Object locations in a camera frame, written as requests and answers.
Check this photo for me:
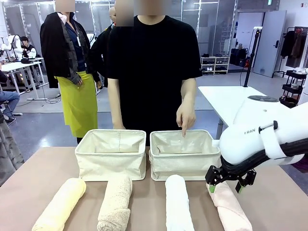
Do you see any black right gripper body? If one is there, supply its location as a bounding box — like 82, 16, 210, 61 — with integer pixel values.
220, 159, 256, 181

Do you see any pink towel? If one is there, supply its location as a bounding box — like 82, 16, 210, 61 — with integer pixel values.
206, 180, 253, 231

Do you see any white towel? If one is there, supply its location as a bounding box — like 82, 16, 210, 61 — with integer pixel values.
165, 174, 195, 231

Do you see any beige towel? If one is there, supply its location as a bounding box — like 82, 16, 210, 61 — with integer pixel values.
97, 175, 133, 231

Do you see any yellow towel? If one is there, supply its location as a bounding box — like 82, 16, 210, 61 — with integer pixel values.
31, 177, 87, 231

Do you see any person's left forearm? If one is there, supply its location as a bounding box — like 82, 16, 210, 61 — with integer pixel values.
180, 77, 197, 106

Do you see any person's right forearm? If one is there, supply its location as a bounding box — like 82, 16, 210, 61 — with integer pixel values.
107, 77, 126, 124

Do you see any person's left hand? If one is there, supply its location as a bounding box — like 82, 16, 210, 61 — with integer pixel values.
176, 101, 197, 138

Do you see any cream fabric basket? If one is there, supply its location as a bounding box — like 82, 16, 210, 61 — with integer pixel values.
74, 129, 147, 181
148, 129, 221, 181

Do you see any purple fabric bag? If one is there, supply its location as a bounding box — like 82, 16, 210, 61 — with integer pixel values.
295, 155, 308, 173

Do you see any white side table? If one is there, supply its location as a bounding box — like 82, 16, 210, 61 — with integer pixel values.
197, 86, 283, 140

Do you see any black utility cart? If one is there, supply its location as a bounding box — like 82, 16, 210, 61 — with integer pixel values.
279, 69, 308, 109

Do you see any wooden shoe rack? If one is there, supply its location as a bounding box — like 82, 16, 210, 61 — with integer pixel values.
200, 55, 231, 75

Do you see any black tripod pole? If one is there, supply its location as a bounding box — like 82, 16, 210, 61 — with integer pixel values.
243, 26, 262, 88

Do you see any person in black t-shirt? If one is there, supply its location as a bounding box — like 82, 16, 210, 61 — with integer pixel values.
107, 0, 203, 146

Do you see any grey open door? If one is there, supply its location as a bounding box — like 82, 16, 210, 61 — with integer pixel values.
253, 10, 287, 78

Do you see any black coat rack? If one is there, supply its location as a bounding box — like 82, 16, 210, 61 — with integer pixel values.
271, 26, 308, 78

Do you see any mannequin with yellow apron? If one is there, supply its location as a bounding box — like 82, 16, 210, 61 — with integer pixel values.
39, 11, 101, 145

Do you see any bald bystander in black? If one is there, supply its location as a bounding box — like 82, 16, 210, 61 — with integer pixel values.
90, 6, 116, 89

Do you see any grey fuzzy cloth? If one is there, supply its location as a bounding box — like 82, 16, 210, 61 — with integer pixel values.
0, 116, 25, 187

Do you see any seated person in jeans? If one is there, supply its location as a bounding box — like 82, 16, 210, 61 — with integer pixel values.
0, 69, 22, 125

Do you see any white background desk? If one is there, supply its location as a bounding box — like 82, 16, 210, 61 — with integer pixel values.
0, 57, 48, 101

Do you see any seated worker in varsity jacket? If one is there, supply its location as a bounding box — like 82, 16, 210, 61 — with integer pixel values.
20, 36, 37, 60

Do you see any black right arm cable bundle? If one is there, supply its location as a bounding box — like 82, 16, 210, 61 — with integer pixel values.
220, 141, 308, 170

